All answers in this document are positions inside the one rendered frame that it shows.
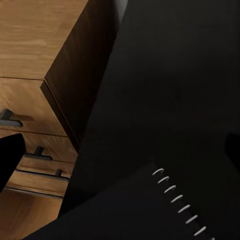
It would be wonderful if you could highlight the notebook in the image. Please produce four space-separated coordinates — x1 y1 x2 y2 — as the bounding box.
22 162 207 240

